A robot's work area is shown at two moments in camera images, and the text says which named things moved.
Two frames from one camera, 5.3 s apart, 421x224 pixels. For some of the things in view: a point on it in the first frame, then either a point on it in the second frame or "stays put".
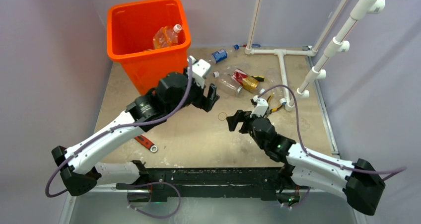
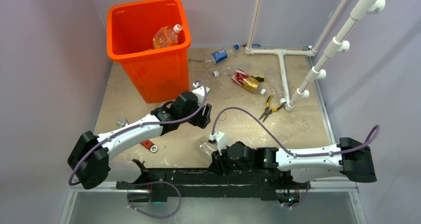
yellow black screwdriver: (259, 78) stays put
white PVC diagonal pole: (372, 4) stays put
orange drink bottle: (167, 36) stays put
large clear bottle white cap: (228, 83) → (207, 147)
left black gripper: (203, 102) → (201, 120)
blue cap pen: (253, 45) stays put
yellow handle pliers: (270, 110) stays put
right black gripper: (240, 116) → (218, 165)
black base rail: (210, 184) stays put
